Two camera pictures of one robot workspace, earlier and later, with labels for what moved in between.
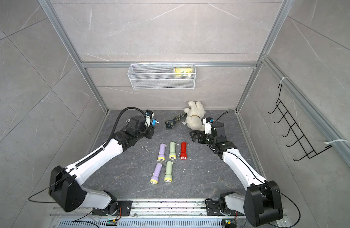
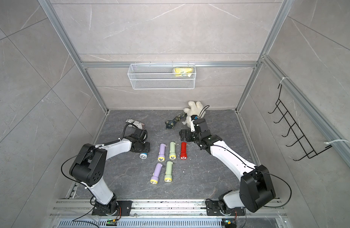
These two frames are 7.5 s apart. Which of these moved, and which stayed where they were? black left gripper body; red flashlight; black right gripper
Moved: black right gripper; black left gripper body
Stayed: red flashlight
